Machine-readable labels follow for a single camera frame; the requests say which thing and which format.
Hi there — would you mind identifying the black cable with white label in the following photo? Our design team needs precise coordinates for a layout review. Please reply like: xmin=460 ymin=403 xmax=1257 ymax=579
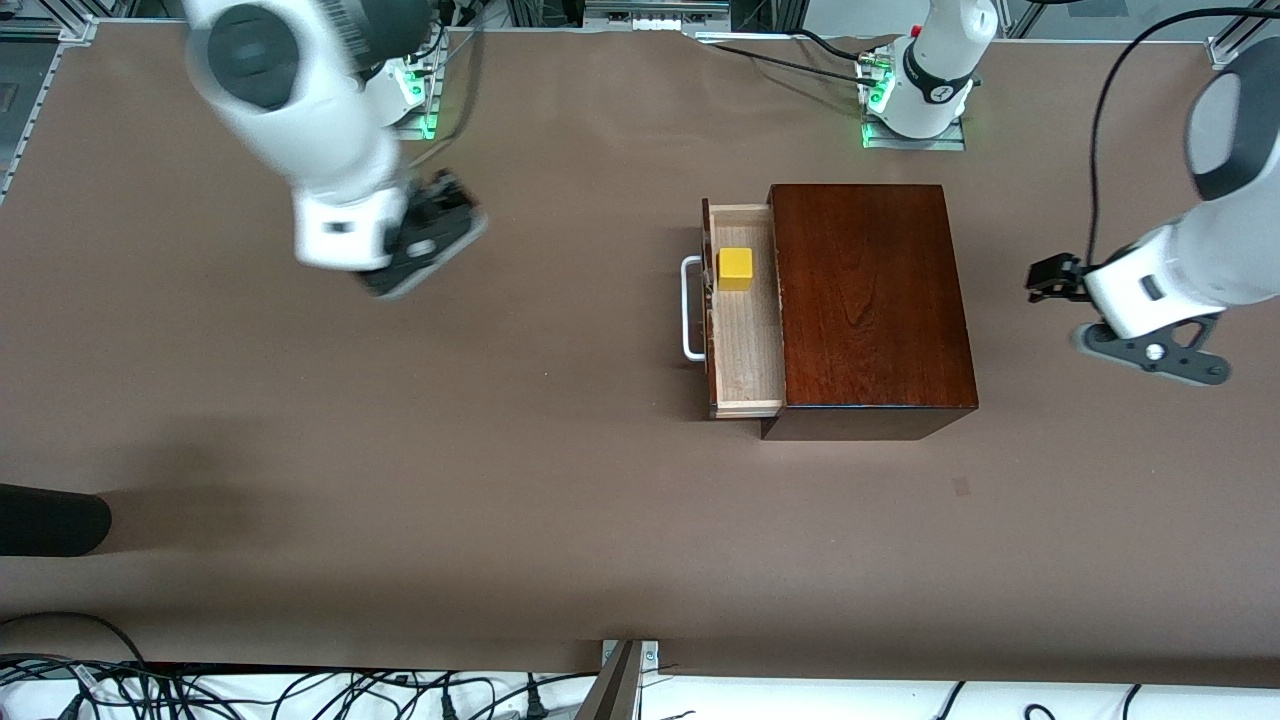
xmin=55 ymin=658 xmax=106 ymax=720

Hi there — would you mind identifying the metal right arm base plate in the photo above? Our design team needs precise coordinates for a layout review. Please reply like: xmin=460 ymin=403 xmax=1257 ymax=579
xmin=385 ymin=60 xmax=442 ymax=142

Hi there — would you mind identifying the black power plug cable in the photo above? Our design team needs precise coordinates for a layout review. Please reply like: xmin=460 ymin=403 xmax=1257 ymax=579
xmin=436 ymin=674 xmax=521 ymax=720
xmin=518 ymin=672 xmax=603 ymax=720

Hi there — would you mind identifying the silver power strip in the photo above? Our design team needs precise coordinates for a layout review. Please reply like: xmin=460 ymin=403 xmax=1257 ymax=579
xmin=583 ymin=0 xmax=733 ymax=33

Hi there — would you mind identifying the brown paper table cover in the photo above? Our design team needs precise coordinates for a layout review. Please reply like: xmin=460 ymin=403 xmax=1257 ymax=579
xmin=0 ymin=20 xmax=1280 ymax=691

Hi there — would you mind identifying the dark brown wooden cabinet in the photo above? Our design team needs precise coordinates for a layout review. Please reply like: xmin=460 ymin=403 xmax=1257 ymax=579
xmin=759 ymin=183 xmax=980 ymax=442

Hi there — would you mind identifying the metal bracket with grey profile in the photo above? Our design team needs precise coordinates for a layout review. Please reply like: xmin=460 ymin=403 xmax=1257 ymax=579
xmin=574 ymin=639 xmax=662 ymax=720

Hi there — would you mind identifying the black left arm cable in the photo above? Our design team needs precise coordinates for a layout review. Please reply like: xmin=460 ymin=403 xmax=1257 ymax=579
xmin=1084 ymin=7 xmax=1280 ymax=267

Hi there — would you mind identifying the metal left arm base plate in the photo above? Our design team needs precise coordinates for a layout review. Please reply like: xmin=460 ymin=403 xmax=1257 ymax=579
xmin=861 ymin=112 xmax=968 ymax=152

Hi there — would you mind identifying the black base cable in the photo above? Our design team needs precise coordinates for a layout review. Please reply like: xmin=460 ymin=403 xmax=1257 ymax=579
xmin=794 ymin=27 xmax=883 ymax=64
xmin=714 ymin=44 xmax=874 ymax=84

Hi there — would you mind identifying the black cylindrical object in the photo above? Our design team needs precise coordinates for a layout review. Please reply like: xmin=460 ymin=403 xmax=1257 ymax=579
xmin=0 ymin=484 xmax=113 ymax=558

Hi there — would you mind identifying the wooden drawer with white handle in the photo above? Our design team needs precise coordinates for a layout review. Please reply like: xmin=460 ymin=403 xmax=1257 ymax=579
xmin=681 ymin=197 xmax=787 ymax=422

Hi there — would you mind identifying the black floor cable loop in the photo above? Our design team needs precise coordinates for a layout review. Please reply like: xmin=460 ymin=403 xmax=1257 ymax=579
xmin=0 ymin=611 xmax=152 ymax=671

